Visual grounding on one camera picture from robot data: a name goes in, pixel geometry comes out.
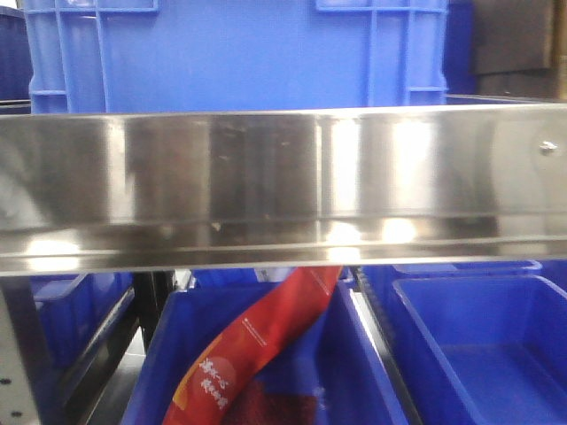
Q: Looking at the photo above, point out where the blue bin centre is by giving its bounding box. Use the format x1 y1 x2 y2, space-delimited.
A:
122 280 407 424

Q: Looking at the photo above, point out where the blue bin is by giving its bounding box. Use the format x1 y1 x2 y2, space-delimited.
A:
356 266 566 424
29 272 133 379
122 280 407 424

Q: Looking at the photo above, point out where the blue bin left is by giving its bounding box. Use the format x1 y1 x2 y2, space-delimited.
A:
29 272 133 379

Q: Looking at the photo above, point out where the blue bin right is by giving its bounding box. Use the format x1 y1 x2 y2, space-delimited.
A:
356 266 566 424

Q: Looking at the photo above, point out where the red printed snack bag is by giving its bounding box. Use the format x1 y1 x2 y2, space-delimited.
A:
162 266 343 424

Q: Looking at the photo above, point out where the large blue plastic crate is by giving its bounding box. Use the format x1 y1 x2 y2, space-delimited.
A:
24 1 448 113

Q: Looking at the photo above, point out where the stainless steel rail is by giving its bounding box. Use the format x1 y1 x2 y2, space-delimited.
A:
1 104 566 275

